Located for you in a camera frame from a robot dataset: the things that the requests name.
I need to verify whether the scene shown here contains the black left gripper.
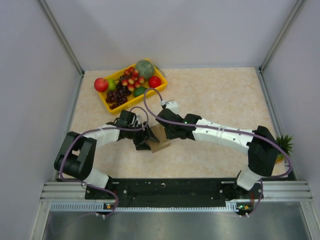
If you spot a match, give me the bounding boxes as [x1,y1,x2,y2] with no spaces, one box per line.
[126,121,159,150]

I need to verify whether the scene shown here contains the brown cardboard express box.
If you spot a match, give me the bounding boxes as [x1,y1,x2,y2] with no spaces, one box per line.
[146,124,171,153]

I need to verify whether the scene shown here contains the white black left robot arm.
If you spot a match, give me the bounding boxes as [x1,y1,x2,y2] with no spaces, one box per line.
[53,110,160,199]

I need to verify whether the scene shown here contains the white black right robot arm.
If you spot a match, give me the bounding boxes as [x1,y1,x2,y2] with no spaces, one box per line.
[156,108,279,198]

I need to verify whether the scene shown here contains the green lime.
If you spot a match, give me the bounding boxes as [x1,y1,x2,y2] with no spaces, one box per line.
[133,86,147,98]

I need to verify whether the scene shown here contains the red tomato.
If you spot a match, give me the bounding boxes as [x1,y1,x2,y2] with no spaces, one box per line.
[148,76,162,88]

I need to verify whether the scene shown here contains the dark purple grape bunch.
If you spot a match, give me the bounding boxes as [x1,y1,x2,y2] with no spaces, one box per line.
[105,81,132,110]

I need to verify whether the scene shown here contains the yellow plastic fruit tray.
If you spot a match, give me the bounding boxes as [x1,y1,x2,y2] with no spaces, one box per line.
[97,58,168,115]

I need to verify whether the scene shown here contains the green apple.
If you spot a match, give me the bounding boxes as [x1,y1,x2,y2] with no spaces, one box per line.
[107,78,117,92]

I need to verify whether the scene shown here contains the green netted melon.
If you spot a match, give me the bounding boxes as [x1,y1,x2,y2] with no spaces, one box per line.
[135,60,155,80]

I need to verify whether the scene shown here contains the red apple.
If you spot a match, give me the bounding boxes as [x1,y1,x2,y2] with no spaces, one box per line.
[94,77,109,93]

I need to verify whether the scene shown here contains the toy pineapple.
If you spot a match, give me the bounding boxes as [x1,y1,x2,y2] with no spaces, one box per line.
[275,134,294,164]

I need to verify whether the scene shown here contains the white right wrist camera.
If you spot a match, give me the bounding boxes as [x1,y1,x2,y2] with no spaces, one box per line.
[160,100,179,115]

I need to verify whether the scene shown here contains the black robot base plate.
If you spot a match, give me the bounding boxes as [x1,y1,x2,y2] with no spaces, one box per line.
[84,177,264,208]

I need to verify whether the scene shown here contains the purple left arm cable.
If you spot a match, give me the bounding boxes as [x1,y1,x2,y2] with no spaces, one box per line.
[59,106,151,218]

